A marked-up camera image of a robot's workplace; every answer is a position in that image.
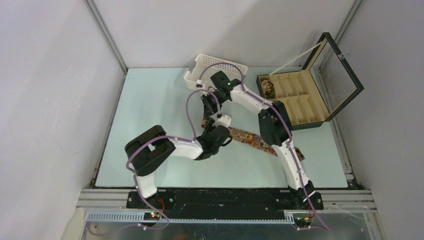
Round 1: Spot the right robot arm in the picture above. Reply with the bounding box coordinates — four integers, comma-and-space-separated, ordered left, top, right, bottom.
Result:
201, 71, 316, 209

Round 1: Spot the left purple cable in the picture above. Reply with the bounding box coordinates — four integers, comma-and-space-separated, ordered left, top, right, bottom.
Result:
86, 89, 222, 237

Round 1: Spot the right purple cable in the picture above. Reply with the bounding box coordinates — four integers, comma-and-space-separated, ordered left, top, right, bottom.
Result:
197, 62, 332, 231

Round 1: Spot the black compartment tie box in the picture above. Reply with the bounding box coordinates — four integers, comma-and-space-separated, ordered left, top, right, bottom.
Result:
256, 32, 364, 130

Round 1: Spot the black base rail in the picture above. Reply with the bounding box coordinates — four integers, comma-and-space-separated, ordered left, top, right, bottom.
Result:
126, 187, 310, 220

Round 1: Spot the white perforated plastic basket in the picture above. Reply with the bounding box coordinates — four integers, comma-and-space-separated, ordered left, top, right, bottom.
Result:
184, 54, 249, 90

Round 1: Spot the colourful patterned tie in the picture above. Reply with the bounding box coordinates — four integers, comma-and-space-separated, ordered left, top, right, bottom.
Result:
201, 117, 305, 161

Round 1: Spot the rolled tie far compartment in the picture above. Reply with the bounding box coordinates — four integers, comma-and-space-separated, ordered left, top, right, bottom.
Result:
260, 79, 276, 99

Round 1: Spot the purple cable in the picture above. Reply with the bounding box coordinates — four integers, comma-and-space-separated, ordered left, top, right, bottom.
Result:
86, 89, 222, 237
197, 62, 332, 231

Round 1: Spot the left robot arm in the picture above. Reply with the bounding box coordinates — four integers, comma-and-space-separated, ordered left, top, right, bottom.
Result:
124, 124, 233, 208

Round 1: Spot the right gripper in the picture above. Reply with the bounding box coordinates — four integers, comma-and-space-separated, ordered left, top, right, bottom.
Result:
201, 91, 228, 119

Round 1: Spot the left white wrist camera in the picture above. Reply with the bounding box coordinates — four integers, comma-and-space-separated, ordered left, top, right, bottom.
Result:
213, 113, 232, 128

